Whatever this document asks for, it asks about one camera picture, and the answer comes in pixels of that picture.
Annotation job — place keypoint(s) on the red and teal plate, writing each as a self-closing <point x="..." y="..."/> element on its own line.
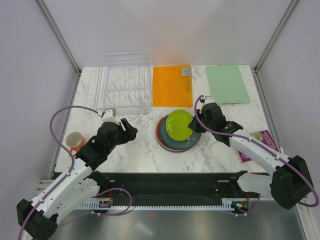
<point x="158" y="137"/>

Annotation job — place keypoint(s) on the white and orange mug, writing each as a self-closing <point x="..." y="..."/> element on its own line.
<point x="75" y="141"/>

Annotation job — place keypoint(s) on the aluminium frame post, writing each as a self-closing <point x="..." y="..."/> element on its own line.
<point x="276" y="33"/>
<point x="58" y="35"/>

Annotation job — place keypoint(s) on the orange cutting mat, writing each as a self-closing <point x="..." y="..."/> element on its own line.
<point x="170" y="88"/>

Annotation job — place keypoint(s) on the white cable duct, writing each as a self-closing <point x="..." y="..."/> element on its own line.
<point x="175" y="202"/>

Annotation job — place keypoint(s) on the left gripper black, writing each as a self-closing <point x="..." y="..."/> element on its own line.
<point x="131" y="131"/>

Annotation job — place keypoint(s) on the aluminium frame post right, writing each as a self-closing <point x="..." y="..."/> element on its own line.
<point x="276" y="33"/>

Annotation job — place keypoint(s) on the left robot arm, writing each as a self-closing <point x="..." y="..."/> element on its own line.
<point x="41" y="216"/>

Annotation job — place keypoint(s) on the white wire dish rack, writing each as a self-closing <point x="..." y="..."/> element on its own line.
<point x="125" y="82"/>

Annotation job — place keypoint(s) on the aluminium frame post left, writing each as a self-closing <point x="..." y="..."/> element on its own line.
<point x="58" y="35"/>

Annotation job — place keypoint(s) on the mint green cutting mat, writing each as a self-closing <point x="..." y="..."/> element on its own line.
<point x="226" y="84"/>

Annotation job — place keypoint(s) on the dark blue glazed plate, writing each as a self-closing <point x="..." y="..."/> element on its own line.
<point x="178" y="145"/>

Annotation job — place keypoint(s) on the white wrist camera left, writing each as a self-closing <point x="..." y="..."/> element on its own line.
<point x="109" y="116"/>

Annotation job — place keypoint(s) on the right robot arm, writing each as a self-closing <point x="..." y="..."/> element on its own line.
<point x="287" y="179"/>

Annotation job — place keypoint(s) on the lime green plate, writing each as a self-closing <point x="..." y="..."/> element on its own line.
<point x="177" y="125"/>

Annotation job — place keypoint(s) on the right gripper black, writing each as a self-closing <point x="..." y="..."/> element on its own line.
<point x="194" y="125"/>

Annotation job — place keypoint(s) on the white label sticker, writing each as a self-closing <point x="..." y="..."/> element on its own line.
<point x="186" y="71"/>

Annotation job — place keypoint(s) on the purple booklet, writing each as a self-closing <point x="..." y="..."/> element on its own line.
<point x="264" y="137"/>

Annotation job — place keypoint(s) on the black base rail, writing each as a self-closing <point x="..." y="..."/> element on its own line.
<point x="128" y="185"/>

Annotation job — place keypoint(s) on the grey-blue plate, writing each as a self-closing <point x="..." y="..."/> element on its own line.
<point x="176" y="150"/>

